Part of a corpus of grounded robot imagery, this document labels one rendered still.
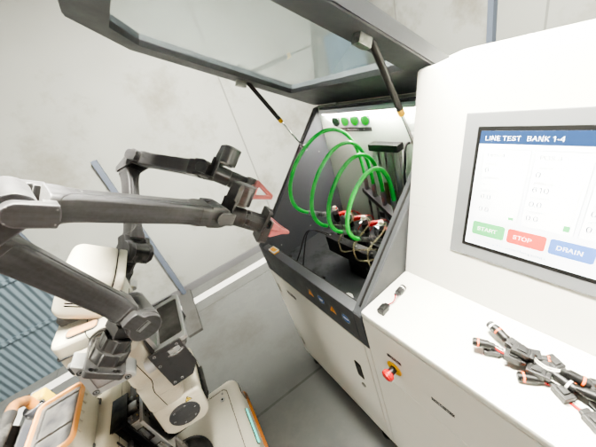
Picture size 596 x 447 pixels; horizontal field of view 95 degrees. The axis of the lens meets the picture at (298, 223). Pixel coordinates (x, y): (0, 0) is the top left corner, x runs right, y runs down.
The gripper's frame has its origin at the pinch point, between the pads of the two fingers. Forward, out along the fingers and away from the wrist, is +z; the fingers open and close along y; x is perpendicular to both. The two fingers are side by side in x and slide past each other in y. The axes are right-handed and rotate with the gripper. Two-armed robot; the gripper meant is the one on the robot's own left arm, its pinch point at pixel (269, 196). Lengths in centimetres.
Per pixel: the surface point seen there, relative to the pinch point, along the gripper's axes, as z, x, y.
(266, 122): 9, -66, 188
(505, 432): 50, 25, -64
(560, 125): 32, -33, -60
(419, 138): 25, -30, -32
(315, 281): 28.3, 22.6, -4.5
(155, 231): -46, 73, 181
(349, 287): 46, 21, -2
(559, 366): 54, 8, -65
